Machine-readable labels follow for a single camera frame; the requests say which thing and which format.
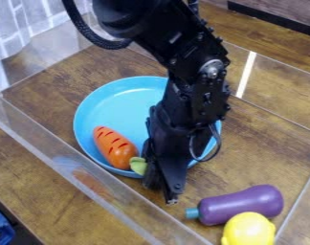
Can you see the blue round plastic tray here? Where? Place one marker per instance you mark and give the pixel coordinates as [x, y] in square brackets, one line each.
[118, 106]

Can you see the orange toy carrot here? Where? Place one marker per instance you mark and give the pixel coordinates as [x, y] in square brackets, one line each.
[118, 150]

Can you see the dark baseboard strip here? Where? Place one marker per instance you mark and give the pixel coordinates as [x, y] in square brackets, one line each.
[269, 17]

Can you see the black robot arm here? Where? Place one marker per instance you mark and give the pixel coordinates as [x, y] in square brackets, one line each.
[170, 32]

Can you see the blue object at corner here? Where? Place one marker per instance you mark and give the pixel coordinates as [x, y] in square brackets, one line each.
[7, 232]

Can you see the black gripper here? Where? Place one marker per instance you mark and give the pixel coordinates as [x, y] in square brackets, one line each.
[182, 126]

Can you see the white checkered curtain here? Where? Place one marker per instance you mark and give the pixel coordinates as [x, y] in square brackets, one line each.
[25, 18]

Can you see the clear acrylic enclosure wall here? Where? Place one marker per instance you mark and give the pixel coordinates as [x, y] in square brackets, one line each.
[69, 201]

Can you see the yellow toy lemon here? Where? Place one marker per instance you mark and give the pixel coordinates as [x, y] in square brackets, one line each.
[249, 228]

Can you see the purple toy eggplant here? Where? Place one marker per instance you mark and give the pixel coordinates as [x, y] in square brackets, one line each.
[217, 209]

